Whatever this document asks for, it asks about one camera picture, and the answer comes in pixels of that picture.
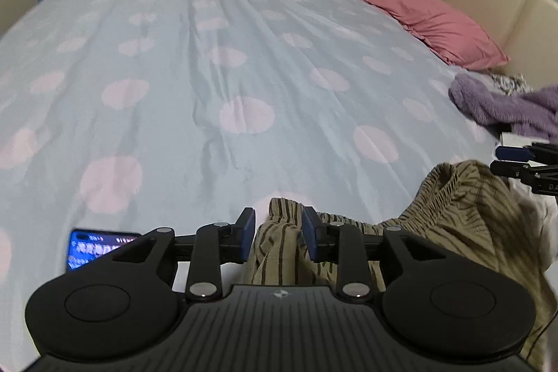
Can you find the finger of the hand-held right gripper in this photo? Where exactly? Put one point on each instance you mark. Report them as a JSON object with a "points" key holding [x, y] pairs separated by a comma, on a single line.
{"points": [[508, 168], [513, 153]]}

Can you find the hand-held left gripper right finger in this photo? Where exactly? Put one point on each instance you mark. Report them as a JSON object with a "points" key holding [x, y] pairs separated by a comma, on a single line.
{"points": [[310, 233]]}

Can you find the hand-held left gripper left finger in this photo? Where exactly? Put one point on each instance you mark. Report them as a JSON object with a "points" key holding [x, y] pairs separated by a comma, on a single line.
{"points": [[246, 233]]}

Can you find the brown striped pants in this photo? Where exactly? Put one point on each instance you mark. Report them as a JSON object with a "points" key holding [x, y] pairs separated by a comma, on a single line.
{"points": [[457, 219]]}

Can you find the purple fleece garment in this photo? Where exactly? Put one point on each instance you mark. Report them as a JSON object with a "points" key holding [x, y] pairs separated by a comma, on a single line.
{"points": [[514, 108]]}

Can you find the zebra patterned cloth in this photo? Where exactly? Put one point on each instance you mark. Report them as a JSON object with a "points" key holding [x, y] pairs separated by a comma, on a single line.
{"points": [[510, 83]]}

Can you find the polka-dot bed sheet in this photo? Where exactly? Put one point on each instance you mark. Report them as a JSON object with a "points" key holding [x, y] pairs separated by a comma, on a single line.
{"points": [[218, 93]]}

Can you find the black smartphone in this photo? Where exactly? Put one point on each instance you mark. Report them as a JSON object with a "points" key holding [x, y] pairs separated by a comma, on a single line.
{"points": [[93, 249]]}

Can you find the pink pillow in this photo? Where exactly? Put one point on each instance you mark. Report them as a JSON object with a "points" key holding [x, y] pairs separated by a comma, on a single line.
{"points": [[429, 21]]}

